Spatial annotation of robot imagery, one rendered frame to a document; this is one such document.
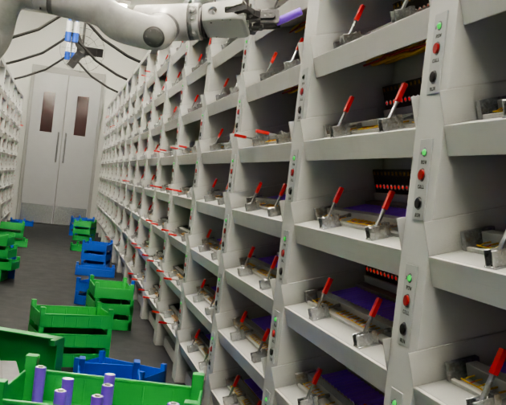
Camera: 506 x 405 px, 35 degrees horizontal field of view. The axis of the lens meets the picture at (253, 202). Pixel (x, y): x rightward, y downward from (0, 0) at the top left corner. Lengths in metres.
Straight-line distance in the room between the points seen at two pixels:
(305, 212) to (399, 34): 0.58
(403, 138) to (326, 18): 0.63
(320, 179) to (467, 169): 0.70
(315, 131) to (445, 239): 0.72
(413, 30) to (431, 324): 0.48
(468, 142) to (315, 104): 0.77
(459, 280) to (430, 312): 0.11
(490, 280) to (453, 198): 0.20
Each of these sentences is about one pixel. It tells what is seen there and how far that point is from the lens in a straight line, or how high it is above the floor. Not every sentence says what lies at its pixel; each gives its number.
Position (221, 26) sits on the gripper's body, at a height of 1.15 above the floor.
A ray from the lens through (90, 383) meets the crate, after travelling 1.43.
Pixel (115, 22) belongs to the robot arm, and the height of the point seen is 1.13.
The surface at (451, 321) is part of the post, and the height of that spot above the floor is 0.64.
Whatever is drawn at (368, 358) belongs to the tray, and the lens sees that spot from 1.38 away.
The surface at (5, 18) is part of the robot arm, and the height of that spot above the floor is 1.13.
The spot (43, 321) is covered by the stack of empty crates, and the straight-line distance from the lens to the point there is 3.35.
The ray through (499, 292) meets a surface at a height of 0.71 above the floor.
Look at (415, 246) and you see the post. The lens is 1.24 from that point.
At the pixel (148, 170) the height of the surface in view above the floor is 0.84.
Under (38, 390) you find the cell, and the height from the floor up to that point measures 0.43.
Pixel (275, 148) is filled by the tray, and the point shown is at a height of 0.91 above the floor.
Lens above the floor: 0.80
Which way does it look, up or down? 1 degrees down
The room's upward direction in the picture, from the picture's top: 7 degrees clockwise
